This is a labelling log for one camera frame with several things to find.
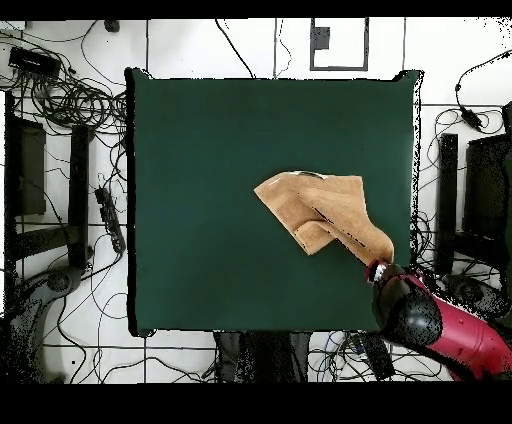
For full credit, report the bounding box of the dark green table cloth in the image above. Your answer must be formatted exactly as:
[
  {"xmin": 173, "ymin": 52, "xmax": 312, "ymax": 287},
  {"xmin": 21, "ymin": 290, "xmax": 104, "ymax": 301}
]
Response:
[{"xmin": 124, "ymin": 67, "xmax": 424, "ymax": 337}]

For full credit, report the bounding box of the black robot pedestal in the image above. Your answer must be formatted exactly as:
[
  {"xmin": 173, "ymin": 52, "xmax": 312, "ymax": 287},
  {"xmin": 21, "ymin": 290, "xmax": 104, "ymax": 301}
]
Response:
[{"xmin": 214, "ymin": 330, "xmax": 314, "ymax": 383}]

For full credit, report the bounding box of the black cable tangle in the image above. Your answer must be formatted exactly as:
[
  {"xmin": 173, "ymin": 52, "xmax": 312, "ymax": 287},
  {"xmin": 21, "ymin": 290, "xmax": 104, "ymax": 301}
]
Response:
[{"xmin": 11, "ymin": 67, "xmax": 129, "ymax": 137}]

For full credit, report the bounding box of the black electronics box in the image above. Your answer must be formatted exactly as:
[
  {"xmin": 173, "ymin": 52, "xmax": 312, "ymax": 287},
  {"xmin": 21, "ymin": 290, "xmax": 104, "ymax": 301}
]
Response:
[{"xmin": 8, "ymin": 46, "xmax": 61, "ymax": 78}]

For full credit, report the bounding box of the black stand frame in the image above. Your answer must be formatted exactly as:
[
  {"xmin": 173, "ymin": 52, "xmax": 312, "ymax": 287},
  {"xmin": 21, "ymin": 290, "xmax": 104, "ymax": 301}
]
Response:
[
  {"xmin": 3, "ymin": 91, "xmax": 94, "ymax": 273},
  {"xmin": 434, "ymin": 101, "xmax": 512, "ymax": 277}
]

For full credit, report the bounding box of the black rectangular floor box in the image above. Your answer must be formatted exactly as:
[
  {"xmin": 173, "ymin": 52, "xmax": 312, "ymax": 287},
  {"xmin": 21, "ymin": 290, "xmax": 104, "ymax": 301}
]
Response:
[{"xmin": 357, "ymin": 331, "xmax": 397, "ymax": 380}]

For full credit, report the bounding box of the black floor power strip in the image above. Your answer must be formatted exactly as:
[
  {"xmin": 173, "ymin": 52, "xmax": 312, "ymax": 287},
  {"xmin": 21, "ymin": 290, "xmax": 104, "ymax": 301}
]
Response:
[{"xmin": 94, "ymin": 187, "xmax": 126, "ymax": 254}]

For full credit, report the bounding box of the orange terry towel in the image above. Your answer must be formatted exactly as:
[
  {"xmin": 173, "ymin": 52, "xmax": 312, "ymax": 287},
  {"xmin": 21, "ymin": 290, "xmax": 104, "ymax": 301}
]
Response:
[{"xmin": 253, "ymin": 170, "xmax": 395, "ymax": 267}]

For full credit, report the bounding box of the black power adapter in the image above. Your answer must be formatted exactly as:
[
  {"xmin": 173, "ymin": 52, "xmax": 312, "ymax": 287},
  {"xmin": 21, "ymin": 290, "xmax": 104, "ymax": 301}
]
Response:
[{"xmin": 459, "ymin": 105, "xmax": 485, "ymax": 131}]

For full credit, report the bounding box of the grey stand base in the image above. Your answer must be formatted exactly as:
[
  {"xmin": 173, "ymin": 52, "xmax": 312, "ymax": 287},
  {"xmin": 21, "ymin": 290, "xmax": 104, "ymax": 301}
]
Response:
[
  {"xmin": 3, "ymin": 265, "xmax": 87, "ymax": 383},
  {"xmin": 442, "ymin": 273, "xmax": 512, "ymax": 321}
]

